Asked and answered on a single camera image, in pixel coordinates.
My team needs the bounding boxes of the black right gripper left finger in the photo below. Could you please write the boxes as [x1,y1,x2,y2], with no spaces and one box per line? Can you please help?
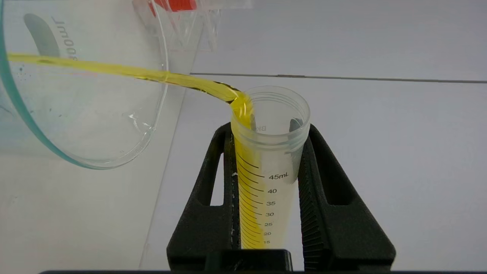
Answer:
[166,123,241,271]

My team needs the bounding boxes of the yellow pigment clear test tube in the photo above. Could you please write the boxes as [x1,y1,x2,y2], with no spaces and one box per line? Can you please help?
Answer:
[230,86,311,250]

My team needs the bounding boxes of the clear glass beaker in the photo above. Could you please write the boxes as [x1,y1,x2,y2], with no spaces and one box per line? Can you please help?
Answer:
[0,0,170,170]

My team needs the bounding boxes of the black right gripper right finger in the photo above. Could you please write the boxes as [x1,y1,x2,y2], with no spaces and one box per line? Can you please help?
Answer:
[298,124,396,271]

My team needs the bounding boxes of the red pigment clear test tube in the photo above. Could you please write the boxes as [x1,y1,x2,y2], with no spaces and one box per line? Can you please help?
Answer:
[151,0,197,13]

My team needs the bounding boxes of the clear acrylic test tube rack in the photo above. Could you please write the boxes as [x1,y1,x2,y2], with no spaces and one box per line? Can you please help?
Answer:
[133,0,253,53]

